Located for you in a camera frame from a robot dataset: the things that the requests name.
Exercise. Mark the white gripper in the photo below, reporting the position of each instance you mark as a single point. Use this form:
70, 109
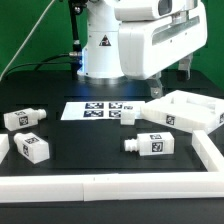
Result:
148, 47

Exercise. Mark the white square table top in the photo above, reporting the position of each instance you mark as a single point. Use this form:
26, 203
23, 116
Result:
185, 111

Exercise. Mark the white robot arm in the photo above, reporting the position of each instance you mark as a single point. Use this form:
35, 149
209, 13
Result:
100, 56

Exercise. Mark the white marker tag sheet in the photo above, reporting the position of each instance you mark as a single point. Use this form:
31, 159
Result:
94, 110

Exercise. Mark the white U-shaped fence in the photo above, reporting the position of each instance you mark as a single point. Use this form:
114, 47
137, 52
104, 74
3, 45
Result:
207, 184

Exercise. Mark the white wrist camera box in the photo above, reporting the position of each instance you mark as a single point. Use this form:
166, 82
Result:
143, 10

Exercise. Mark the black camera stand pole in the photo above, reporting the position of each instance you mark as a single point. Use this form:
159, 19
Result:
76, 8

